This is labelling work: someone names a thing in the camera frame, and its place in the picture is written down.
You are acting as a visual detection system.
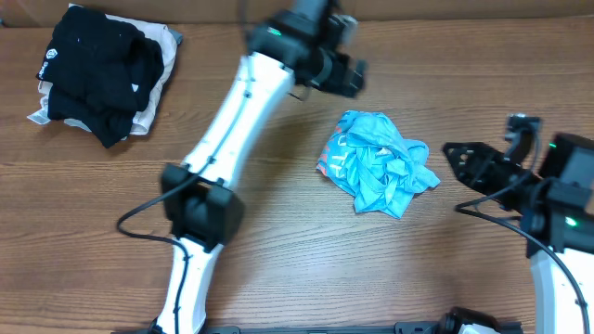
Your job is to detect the light blue printed t-shirt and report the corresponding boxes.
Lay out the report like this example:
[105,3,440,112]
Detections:
[316,110,440,219]

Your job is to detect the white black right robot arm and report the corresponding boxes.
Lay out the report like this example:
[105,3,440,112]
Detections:
[442,133,593,333]

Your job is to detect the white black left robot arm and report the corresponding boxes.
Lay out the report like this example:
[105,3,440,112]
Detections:
[151,8,366,333]

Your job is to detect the grey folded garment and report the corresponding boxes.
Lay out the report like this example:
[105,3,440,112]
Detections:
[168,28,183,45]

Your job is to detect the beige folded garment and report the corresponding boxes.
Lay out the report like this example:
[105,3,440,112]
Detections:
[26,3,179,136]

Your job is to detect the black folded garment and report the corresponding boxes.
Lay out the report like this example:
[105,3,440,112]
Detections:
[35,5,165,149]

